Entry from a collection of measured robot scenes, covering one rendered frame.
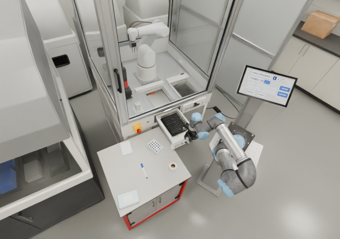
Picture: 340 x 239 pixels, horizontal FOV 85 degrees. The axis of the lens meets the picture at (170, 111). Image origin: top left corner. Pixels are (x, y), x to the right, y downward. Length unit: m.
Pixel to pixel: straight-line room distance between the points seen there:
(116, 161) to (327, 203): 2.55
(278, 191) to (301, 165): 0.60
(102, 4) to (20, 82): 0.51
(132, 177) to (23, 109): 0.94
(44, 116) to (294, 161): 2.97
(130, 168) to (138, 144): 0.24
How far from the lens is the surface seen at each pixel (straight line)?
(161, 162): 1.67
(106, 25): 1.09
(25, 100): 1.02
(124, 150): 1.72
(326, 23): 4.25
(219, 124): 1.27
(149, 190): 1.58
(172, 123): 1.76
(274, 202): 2.75
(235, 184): 1.19
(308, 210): 2.96
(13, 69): 1.05
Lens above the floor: 2.26
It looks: 49 degrees down
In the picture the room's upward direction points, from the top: 7 degrees clockwise
